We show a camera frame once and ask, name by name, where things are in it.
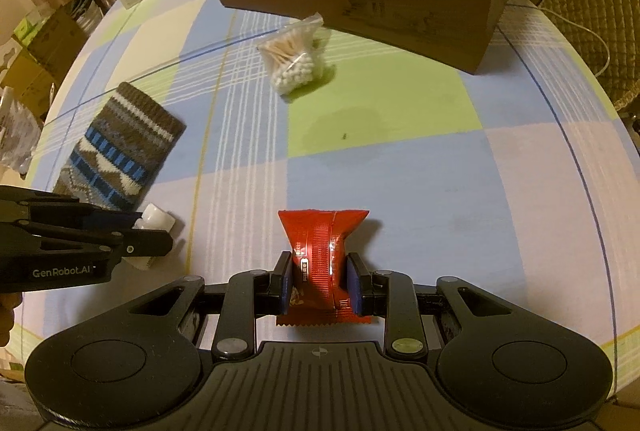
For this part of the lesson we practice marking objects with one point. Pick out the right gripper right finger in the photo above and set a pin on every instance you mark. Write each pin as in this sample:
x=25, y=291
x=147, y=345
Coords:
x=391, y=296

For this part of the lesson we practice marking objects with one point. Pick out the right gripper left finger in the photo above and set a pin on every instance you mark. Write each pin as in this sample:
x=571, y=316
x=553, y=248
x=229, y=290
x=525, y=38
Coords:
x=251, y=295

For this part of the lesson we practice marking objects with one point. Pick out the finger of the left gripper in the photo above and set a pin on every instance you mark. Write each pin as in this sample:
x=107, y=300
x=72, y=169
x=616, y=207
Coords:
x=60, y=210
x=128, y=242

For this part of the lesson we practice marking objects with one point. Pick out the white pill bottle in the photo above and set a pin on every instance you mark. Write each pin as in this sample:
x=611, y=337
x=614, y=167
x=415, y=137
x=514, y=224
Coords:
x=152, y=217

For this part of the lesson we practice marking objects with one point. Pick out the red snack packet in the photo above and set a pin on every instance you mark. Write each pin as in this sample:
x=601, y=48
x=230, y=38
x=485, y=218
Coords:
x=319, y=293

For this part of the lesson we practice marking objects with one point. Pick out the person's hand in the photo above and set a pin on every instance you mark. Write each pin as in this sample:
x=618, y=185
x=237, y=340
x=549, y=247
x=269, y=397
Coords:
x=8, y=303

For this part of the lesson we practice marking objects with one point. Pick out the crinkled silver plastic bag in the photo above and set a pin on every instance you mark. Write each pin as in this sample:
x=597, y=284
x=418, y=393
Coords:
x=20, y=133

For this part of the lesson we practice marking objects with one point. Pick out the grey blue knitted beanie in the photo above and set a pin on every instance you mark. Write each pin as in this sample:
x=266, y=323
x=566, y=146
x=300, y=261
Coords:
x=121, y=151

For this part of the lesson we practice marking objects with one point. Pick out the checked pastel tablecloth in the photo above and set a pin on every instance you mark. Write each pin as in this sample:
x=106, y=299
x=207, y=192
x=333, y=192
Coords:
x=520, y=179

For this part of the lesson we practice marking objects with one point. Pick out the bag of cotton swabs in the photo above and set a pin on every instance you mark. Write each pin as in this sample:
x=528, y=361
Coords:
x=292, y=56

